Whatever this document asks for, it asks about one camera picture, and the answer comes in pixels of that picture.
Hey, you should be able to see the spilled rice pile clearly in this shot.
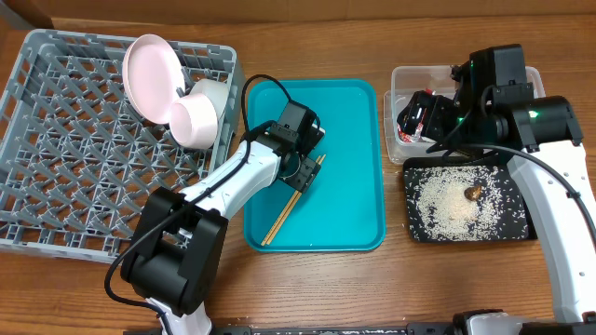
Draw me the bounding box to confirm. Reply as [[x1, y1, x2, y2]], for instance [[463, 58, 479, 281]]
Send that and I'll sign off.
[[405, 166, 530, 242]]

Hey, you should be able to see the red snack wrapper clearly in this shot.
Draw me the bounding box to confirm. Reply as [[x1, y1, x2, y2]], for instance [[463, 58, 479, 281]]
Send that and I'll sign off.
[[397, 89, 434, 142]]

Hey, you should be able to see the black rectangular tray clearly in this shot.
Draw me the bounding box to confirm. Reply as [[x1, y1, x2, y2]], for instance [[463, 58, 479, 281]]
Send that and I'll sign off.
[[401, 155, 537, 245]]

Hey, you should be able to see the dark food scrap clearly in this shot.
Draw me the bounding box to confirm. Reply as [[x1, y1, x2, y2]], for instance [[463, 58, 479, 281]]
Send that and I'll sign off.
[[464, 185, 482, 202]]

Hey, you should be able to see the clear plastic bin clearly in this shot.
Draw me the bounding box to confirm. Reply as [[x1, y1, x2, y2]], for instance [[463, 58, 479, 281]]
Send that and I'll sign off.
[[383, 65, 546, 166]]

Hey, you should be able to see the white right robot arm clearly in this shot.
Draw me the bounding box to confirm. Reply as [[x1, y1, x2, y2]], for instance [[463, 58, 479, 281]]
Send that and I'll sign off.
[[397, 44, 595, 325]]

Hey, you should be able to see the teal plastic tray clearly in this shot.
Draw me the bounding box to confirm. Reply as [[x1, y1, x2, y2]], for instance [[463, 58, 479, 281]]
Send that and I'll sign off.
[[243, 79, 386, 252]]

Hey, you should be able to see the grey bowl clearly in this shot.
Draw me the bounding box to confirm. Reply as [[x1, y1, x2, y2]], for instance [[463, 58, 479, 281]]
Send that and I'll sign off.
[[190, 79, 229, 120]]

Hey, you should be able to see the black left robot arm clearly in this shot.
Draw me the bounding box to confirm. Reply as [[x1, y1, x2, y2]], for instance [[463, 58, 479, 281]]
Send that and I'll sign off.
[[118, 100, 325, 334]]

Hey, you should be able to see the white pink round plate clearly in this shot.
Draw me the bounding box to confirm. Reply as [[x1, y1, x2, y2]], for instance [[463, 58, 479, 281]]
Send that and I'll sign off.
[[122, 34, 185, 125]]

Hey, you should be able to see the pink white bowl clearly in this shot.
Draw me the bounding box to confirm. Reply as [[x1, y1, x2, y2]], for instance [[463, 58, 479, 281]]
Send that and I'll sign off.
[[169, 93, 218, 150]]

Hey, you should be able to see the grey plastic dish rack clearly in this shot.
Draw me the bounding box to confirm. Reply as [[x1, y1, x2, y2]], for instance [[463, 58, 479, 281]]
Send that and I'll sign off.
[[1, 29, 244, 262]]

